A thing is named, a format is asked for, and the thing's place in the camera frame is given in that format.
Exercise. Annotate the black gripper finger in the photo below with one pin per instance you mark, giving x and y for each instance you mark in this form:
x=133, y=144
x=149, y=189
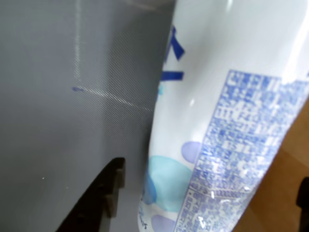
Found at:
x=304, y=198
x=96, y=200

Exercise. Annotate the white blue printed package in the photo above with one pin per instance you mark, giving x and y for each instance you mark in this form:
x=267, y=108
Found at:
x=229, y=96

